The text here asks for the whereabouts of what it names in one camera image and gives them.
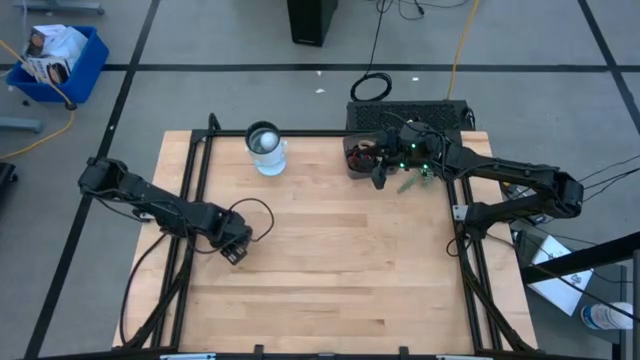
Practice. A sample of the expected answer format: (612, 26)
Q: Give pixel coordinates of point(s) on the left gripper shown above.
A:
(235, 230)

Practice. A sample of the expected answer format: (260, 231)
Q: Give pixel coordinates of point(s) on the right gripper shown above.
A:
(392, 160)

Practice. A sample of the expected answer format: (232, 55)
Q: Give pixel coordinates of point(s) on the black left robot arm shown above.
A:
(150, 197)

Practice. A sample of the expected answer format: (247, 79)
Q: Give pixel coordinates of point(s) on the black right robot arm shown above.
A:
(510, 172)

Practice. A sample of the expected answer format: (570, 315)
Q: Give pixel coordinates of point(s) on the translucent grey plastic bin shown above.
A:
(356, 174)

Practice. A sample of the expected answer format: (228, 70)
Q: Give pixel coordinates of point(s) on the black perforated computer case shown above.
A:
(365, 115)

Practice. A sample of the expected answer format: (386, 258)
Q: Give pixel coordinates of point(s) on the white cylindrical machine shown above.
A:
(272, 162)

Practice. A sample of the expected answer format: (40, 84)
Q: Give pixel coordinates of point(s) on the black computer tower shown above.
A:
(310, 20)

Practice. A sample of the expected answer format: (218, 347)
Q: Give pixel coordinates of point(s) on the white printed paper sheet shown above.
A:
(560, 295)

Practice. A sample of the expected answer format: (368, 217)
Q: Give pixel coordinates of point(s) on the black metal beam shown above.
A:
(580, 260)

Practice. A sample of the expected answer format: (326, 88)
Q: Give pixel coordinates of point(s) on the dark grey side table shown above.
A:
(545, 325)

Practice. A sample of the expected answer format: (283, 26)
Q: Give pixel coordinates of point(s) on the blue plastic tote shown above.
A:
(85, 75)

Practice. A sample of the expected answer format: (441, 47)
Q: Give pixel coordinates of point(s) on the black caster base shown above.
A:
(6, 172)

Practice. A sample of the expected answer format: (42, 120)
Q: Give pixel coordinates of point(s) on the grey metal table foot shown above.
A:
(20, 125)
(60, 7)

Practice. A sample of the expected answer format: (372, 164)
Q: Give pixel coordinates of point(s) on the printed white carton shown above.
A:
(47, 70)
(42, 40)

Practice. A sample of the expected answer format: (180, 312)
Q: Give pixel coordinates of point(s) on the black aluminium table frame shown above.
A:
(230, 133)

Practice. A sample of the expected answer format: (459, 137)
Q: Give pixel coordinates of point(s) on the grey metal post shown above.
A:
(636, 300)

